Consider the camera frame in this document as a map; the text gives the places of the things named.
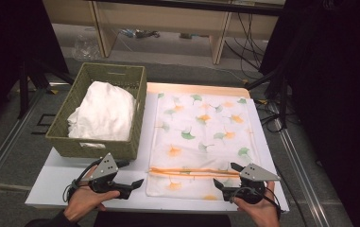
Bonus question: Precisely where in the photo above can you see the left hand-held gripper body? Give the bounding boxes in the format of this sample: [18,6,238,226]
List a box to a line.
[81,152,131,201]

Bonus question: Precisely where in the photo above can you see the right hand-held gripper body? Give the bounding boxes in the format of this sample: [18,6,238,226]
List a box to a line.
[223,163,282,205]

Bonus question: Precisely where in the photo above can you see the green woven basket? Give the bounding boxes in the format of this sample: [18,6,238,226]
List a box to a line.
[44,61,147,161]

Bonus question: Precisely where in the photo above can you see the leaf print pillowcase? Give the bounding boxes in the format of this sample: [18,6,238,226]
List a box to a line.
[146,91,261,201]

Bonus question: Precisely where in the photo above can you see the white pillow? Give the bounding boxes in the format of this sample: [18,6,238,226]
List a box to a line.
[67,80,137,149]

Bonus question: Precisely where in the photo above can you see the person's left hand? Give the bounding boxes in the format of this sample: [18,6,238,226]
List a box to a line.
[63,165,121,223]

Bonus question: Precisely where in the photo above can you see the person's right hand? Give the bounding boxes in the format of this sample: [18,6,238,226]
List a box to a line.
[232,180,282,227]

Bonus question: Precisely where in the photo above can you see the person's dark clothing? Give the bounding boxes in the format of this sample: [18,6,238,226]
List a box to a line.
[93,211,232,227]

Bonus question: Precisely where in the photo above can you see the black tripod stand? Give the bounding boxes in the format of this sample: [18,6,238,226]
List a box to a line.
[16,59,76,120]
[246,69,292,130]

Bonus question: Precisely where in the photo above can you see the black curtain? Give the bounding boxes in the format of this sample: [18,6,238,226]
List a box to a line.
[0,0,71,141]
[258,0,360,227]

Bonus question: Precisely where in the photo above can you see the clear plastic bag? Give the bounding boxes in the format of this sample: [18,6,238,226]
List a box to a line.
[71,30,102,62]

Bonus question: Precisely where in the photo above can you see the light wooden desk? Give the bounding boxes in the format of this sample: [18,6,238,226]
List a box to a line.
[42,0,286,66]

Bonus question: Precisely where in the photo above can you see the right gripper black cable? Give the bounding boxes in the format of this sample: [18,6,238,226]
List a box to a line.
[229,185,284,220]

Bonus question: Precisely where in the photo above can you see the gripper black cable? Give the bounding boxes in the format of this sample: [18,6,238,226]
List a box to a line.
[61,159,103,203]
[229,185,284,220]

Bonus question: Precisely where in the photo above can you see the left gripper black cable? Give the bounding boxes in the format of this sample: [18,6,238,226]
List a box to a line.
[61,159,103,203]

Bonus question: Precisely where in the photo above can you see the metal floor rail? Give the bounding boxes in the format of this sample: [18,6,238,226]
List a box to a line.
[0,89,44,198]
[270,102,332,227]

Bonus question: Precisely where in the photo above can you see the black floor cables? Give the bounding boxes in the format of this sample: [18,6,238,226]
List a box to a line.
[255,99,289,134]

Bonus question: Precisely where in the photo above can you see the hanging black cables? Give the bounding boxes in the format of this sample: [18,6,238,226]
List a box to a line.
[224,12,266,73]

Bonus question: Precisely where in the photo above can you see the bundle of floor cables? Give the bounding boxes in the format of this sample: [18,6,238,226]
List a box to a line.
[118,27,162,40]

